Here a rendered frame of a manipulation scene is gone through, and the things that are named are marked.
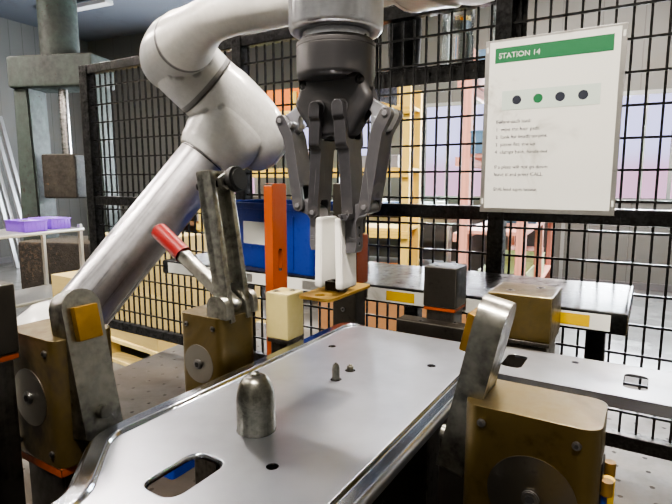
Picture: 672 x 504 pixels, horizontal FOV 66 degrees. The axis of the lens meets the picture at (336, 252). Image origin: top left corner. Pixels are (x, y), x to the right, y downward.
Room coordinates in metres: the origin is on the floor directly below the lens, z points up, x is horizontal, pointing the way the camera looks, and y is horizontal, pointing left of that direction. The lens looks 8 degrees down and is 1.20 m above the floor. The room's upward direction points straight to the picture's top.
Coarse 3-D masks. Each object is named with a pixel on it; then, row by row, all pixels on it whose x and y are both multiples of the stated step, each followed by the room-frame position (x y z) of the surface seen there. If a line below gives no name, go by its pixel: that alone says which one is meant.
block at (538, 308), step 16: (496, 288) 0.68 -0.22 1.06; (512, 288) 0.68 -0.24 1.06; (528, 288) 0.68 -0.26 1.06; (544, 288) 0.68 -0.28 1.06; (560, 288) 0.68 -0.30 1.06; (528, 304) 0.64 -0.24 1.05; (544, 304) 0.63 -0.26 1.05; (560, 304) 0.68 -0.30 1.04; (528, 320) 0.64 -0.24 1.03; (544, 320) 0.63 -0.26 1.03; (512, 336) 0.64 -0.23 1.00; (528, 336) 0.63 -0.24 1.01; (544, 336) 0.62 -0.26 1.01
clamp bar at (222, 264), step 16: (208, 176) 0.58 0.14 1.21; (224, 176) 0.58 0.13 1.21; (240, 176) 0.58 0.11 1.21; (208, 192) 0.58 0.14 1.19; (224, 192) 0.60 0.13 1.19; (208, 208) 0.58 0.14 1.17; (224, 208) 0.60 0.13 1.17; (208, 224) 0.58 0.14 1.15; (224, 224) 0.59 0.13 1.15; (208, 240) 0.58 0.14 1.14; (224, 240) 0.59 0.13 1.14; (240, 240) 0.60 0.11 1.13; (208, 256) 0.58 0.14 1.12; (224, 256) 0.57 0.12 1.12; (240, 256) 0.59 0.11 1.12; (224, 272) 0.57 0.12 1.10; (240, 272) 0.59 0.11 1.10; (224, 288) 0.57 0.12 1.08; (240, 288) 0.59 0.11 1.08
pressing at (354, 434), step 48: (336, 336) 0.66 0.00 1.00; (384, 336) 0.66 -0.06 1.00; (288, 384) 0.50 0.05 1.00; (336, 384) 0.50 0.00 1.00; (384, 384) 0.50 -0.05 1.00; (432, 384) 0.50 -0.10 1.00; (144, 432) 0.40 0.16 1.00; (192, 432) 0.40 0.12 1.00; (288, 432) 0.40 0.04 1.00; (336, 432) 0.40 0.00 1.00; (384, 432) 0.40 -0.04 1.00; (432, 432) 0.42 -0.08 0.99; (96, 480) 0.33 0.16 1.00; (144, 480) 0.33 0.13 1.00; (240, 480) 0.33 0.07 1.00; (288, 480) 0.33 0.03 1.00; (336, 480) 0.33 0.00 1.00; (384, 480) 0.34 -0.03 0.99
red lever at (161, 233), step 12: (156, 228) 0.64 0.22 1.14; (168, 228) 0.64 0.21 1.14; (156, 240) 0.64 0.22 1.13; (168, 240) 0.63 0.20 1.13; (180, 240) 0.63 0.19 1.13; (168, 252) 0.63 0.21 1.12; (180, 252) 0.62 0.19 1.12; (192, 264) 0.61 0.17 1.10; (204, 276) 0.60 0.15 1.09; (240, 300) 0.58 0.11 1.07
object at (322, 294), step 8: (328, 280) 0.51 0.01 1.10; (320, 288) 0.52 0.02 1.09; (328, 288) 0.51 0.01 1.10; (352, 288) 0.52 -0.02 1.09; (360, 288) 0.52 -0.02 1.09; (304, 296) 0.48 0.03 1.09; (312, 296) 0.48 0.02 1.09; (320, 296) 0.48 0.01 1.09; (328, 296) 0.48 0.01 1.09; (336, 296) 0.48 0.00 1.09; (344, 296) 0.49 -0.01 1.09
